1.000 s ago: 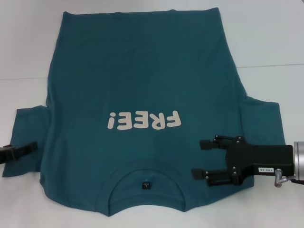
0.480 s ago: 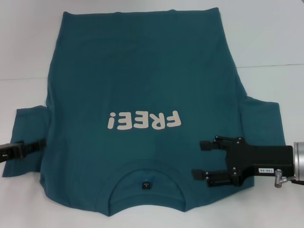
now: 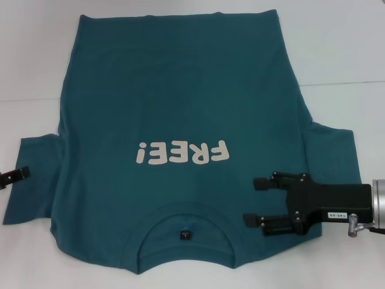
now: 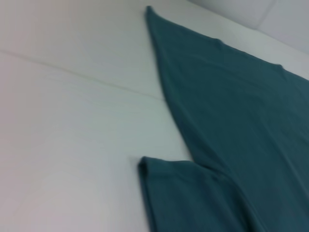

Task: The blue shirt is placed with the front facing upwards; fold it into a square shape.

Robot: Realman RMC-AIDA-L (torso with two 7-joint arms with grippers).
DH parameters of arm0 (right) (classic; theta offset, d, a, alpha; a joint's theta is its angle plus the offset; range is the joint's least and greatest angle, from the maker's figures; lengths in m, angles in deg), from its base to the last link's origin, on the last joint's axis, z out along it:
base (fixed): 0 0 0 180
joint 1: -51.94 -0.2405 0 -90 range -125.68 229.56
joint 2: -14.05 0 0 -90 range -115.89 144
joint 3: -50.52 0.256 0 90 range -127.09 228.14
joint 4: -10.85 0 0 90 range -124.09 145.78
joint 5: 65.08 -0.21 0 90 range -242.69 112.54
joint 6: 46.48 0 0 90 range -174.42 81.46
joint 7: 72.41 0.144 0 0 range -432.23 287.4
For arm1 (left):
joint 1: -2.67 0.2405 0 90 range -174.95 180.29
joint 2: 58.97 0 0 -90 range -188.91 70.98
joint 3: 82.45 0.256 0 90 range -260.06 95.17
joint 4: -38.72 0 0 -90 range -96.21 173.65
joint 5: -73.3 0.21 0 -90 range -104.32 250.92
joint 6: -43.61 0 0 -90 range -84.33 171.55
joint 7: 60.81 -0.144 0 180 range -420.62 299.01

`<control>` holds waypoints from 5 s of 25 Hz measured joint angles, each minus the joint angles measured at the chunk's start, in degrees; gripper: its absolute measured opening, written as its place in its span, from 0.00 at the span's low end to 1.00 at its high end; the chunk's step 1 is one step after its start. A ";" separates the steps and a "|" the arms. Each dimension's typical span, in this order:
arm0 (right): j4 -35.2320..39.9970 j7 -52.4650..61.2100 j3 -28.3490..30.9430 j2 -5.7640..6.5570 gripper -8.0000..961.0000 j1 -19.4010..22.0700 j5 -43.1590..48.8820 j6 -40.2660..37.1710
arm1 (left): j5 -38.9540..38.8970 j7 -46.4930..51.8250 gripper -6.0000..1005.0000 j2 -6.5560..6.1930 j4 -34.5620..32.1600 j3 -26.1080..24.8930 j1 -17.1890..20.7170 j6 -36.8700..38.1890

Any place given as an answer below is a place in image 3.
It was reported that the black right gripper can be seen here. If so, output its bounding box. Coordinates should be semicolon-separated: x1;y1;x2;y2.
242;170;374;238

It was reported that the teal t-shirt with FREE print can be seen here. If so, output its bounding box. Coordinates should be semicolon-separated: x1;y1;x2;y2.
2;10;363;268

